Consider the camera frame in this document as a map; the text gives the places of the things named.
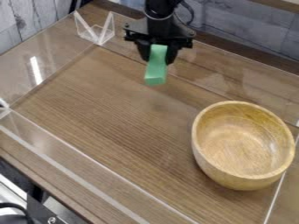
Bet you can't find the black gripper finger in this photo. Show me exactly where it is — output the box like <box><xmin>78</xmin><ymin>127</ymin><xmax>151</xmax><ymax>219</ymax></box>
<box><xmin>135</xmin><ymin>39</ymin><xmax>151</xmax><ymax>61</ymax></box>
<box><xmin>166</xmin><ymin>43</ymin><xmax>182</xmax><ymax>65</ymax></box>

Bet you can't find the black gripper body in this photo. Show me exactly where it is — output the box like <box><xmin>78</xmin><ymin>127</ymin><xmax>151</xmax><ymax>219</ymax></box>
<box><xmin>123</xmin><ymin>17</ymin><xmax>195</xmax><ymax>48</ymax></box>

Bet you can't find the green rectangular block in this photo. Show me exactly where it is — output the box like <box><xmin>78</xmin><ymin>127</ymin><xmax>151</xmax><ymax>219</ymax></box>
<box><xmin>145</xmin><ymin>45</ymin><xmax>167</xmax><ymax>86</ymax></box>

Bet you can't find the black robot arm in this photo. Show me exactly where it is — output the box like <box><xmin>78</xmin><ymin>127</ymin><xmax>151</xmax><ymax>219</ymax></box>
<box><xmin>123</xmin><ymin>0</ymin><xmax>197</xmax><ymax>65</ymax></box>

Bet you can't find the wooden bowl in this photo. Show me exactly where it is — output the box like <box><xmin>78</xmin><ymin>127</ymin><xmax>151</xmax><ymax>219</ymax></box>
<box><xmin>191</xmin><ymin>101</ymin><xmax>296</xmax><ymax>191</ymax></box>

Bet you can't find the clear acrylic corner bracket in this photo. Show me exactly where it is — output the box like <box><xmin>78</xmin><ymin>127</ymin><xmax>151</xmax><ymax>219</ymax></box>
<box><xmin>74</xmin><ymin>11</ymin><xmax>117</xmax><ymax>46</ymax></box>

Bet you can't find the clear acrylic barrier wall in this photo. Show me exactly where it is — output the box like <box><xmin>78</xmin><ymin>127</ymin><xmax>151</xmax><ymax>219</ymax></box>
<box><xmin>0</xmin><ymin>6</ymin><xmax>299</xmax><ymax>224</ymax></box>

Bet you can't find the black metal table bracket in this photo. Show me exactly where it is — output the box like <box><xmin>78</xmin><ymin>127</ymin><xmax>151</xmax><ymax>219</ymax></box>
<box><xmin>27</xmin><ymin>195</ymin><xmax>59</xmax><ymax>224</ymax></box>

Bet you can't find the black cable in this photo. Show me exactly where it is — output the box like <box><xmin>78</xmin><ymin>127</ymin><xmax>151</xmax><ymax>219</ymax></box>
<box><xmin>0</xmin><ymin>202</ymin><xmax>34</xmax><ymax>224</ymax></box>

